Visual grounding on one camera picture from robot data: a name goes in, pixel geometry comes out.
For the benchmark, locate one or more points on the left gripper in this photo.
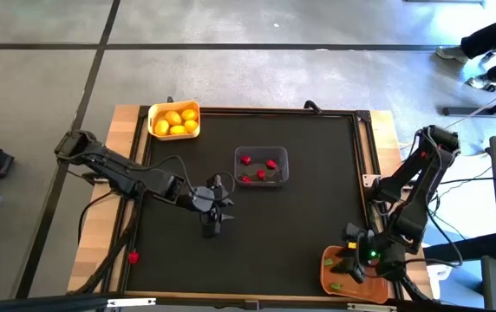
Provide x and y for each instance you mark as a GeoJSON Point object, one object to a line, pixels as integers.
{"type": "Point", "coordinates": [209, 203]}

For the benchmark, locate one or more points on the silver metal bracket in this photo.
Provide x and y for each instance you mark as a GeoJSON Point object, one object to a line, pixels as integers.
{"type": "Point", "coordinates": [371, 307]}
{"type": "Point", "coordinates": [131, 302]}

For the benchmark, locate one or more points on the person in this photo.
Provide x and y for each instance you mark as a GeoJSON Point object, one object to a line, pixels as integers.
{"type": "Point", "coordinates": [491, 37]}

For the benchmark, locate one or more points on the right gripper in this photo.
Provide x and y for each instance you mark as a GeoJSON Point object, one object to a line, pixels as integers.
{"type": "Point", "coordinates": [356, 247]}

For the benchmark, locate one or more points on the black desk leg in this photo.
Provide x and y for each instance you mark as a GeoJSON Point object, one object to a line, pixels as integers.
{"type": "Point", "coordinates": [469, 249]}

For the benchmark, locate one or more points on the orange plastic basket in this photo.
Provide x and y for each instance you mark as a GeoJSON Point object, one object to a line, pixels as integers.
{"type": "Point", "coordinates": [373, 290]}

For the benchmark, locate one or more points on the black camera stand beam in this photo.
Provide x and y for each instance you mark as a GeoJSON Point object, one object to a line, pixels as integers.
{"type": "Point", "coordinates": [35, 303]}

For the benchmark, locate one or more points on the grey transparent plastic basket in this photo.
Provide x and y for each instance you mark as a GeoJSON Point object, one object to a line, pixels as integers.
{"type": "Point", "coordinates": [259, 154]}

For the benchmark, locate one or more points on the black desk foot bar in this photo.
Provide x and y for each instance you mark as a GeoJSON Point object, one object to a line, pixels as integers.
{"type": "Point", "coordinates": [469, 111]}

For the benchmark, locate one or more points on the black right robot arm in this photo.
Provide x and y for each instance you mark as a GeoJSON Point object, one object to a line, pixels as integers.
{"type": "Point", "coordinates": [413, 216]}

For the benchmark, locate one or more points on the black table mat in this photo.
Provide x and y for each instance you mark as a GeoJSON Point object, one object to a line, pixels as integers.
{"type": "Point", "coordinates": [274, 242]}

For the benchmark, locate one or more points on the yellow plastic basket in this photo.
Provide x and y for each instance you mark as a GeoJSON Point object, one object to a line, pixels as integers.
{"type": "Point", "coordinates": [154, 110]}

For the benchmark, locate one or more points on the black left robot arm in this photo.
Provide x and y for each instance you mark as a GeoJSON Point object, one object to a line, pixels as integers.
{"type": "Point", "coordinates": [113, 167]}

